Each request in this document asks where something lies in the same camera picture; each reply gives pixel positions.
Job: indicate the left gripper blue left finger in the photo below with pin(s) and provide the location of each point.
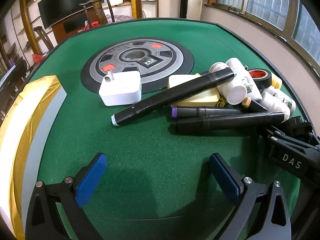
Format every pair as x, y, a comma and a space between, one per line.
43, 219

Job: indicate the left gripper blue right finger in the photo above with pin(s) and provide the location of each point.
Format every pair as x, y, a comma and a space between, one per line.
272, 220

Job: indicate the white bottle green stripe label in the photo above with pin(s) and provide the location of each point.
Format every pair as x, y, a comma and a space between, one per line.
282, 97

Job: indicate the white bottle small text label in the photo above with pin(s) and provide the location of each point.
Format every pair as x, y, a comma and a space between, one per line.
273, 104

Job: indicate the yellow tape roll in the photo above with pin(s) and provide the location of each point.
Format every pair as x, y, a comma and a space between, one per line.
276, 81

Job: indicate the white bottle green plant label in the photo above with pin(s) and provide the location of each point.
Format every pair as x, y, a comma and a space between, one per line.
252, 89

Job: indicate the black electrical tape roll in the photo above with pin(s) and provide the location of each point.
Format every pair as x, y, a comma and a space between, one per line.
262, 78

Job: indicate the white pill bottle red label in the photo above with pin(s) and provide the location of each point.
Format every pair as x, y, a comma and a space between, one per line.
233, 91

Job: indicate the black marker dark cap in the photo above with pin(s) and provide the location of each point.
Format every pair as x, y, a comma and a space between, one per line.
213, 123

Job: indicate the pale yellow plastic case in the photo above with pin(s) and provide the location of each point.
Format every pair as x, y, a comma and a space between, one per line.
207, 98

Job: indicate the black marker purple cap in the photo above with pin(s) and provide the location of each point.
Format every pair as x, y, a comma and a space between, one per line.
192, 112

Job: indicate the black marker grey cap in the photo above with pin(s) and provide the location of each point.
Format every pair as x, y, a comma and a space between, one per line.
172, 96

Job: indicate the white power adapter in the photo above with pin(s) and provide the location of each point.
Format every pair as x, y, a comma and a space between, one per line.
123, 88

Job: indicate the black marker beige cap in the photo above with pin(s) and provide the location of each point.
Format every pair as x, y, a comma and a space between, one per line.
252, 106

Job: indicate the white tray with gold rim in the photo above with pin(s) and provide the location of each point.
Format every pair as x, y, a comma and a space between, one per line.
24, 133

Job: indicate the window with metal grille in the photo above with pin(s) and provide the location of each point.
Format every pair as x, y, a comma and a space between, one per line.
288, 20

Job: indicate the round grey table centre console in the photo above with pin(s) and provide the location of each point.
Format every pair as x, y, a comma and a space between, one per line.
154, 58

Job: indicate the red plastic bag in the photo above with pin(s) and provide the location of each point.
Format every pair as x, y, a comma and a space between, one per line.
93, 24

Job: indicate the dark wooden chair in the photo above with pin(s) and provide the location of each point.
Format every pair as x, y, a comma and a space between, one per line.
99, 12

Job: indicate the black flat television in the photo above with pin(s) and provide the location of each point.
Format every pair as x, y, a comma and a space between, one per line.
68, 3

